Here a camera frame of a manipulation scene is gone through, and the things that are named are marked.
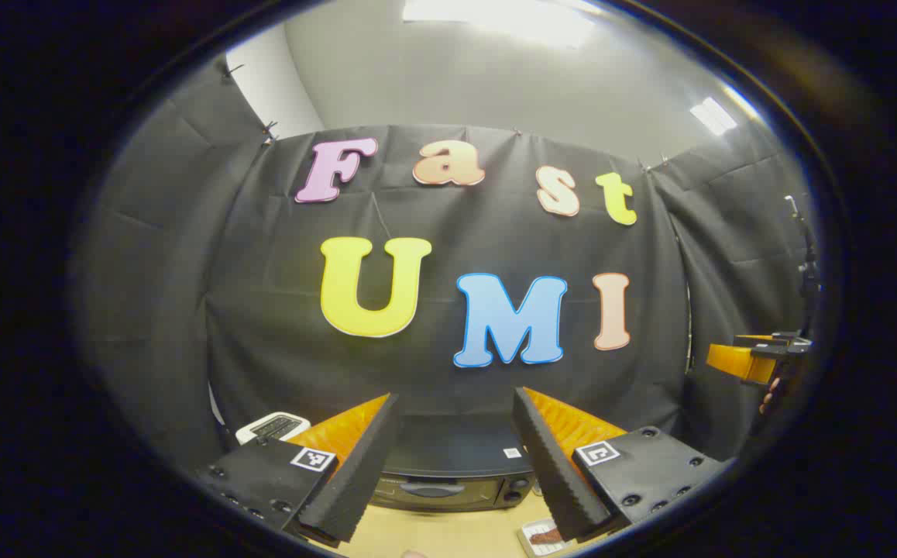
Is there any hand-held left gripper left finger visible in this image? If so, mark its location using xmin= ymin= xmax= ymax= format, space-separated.
xmin=199 ymin=393 xmax=401 ymax=543

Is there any black backdrop cloth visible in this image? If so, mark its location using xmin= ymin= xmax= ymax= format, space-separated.
xmin=77 ymin=54 xmax=817 ymax=474

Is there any white toaster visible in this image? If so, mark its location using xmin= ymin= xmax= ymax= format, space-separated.
xmin=235 ymin=412 xmax=312 ymax=446

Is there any dark metal stand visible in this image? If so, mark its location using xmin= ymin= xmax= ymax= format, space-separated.
xmin=784 ymin=195 xmax=819 ymax=301

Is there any white food tray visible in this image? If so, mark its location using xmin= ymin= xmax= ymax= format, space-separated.
xmin=521 ymin=518 xmax=573 ymax=557

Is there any black electric oven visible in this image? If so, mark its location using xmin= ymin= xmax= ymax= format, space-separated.
xmin=369 ymin=415 xmax=538 ymax=512

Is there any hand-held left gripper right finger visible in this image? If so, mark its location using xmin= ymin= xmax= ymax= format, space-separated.
xmin=512 ymin=387 xmax=728 ymax=543

